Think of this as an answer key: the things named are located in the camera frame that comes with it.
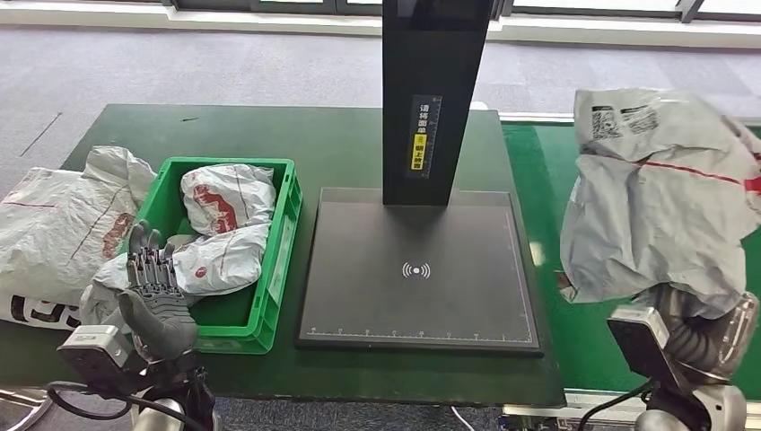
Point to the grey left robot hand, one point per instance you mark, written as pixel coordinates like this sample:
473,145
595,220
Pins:
157,315

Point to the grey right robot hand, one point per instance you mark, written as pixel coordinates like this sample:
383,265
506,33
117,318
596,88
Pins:
740,333

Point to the grey-white parcel bag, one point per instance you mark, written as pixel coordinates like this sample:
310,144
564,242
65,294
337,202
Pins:
107,279

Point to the long white red-logo parcel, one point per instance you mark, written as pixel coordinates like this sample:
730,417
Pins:
238,202

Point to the wide white black-print parcel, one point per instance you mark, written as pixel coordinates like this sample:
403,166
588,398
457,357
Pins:
654,208

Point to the black inbound scanner machine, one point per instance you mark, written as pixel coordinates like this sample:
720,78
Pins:
368,279

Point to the green conveyor belt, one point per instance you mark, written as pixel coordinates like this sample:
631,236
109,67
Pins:
547,178

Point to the green plastic crate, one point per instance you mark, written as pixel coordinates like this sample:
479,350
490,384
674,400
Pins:
238,321

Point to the large white woven sack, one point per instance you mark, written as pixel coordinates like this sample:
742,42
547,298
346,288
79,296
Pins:
53,238

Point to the clear crate side label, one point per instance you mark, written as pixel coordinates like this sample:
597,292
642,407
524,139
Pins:
282,256

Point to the chrome round base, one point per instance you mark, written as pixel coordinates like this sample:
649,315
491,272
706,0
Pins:
21,410

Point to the black yellow column label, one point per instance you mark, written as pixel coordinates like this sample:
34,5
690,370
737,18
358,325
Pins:
424,137

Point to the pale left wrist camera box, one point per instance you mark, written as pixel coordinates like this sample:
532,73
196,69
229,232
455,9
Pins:
95,354

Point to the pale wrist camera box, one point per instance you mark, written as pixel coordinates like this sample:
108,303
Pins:
642,342
95,354

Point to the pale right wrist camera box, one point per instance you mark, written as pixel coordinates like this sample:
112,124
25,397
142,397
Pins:
642,342

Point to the black window frame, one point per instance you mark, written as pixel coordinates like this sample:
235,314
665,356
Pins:
297,7

